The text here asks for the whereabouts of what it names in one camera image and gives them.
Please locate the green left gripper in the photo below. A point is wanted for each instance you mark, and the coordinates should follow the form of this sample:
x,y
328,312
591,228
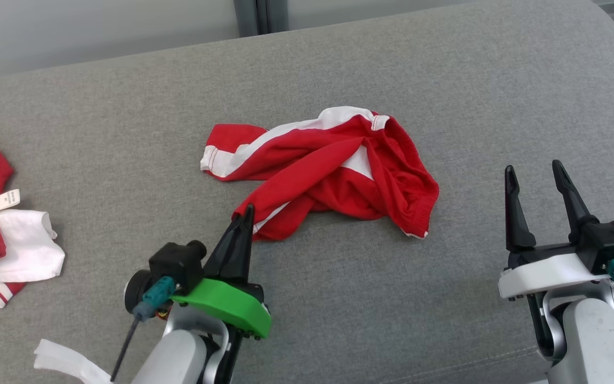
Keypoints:
x,y
227,304

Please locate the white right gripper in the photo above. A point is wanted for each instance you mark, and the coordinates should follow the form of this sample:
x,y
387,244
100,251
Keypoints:
x,y
541,272

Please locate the red shorts with white stripes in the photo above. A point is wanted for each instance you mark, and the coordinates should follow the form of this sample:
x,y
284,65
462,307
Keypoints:
x,y
328,165

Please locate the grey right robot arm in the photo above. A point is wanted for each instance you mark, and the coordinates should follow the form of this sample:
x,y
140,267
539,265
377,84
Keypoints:
x,y
589,336

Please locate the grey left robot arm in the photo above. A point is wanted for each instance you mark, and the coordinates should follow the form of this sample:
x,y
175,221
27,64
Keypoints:
x,y
174,357

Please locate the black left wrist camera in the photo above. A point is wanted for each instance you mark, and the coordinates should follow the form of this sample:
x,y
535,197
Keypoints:
x,y
176,264

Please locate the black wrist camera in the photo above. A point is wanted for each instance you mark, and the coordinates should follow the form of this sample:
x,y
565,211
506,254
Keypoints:
x,y
613,240
176,264

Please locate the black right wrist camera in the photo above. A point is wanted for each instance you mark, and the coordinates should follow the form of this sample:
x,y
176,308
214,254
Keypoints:
x,y
613,240

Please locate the grey double partition post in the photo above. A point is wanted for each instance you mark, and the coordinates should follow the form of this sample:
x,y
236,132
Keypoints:
x,y
261,16

